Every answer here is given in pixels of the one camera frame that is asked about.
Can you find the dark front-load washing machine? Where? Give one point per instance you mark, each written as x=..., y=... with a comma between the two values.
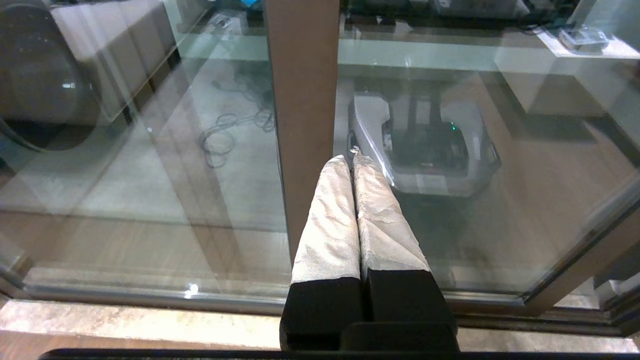
x=40, y=75

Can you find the dark metal floor track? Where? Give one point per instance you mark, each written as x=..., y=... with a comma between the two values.
x=525, y=320

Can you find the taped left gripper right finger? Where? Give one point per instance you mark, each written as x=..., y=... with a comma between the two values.
x=385, y=225

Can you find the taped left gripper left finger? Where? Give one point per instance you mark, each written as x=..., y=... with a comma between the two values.
x=330, y=240

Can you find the beige cushioned sofa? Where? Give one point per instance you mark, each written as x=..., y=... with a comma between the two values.
x=125, y=40

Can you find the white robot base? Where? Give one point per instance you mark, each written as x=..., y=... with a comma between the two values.
x=425, y=180

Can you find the brown framed fixed glass panel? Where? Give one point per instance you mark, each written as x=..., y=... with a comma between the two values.
x=305, y=100

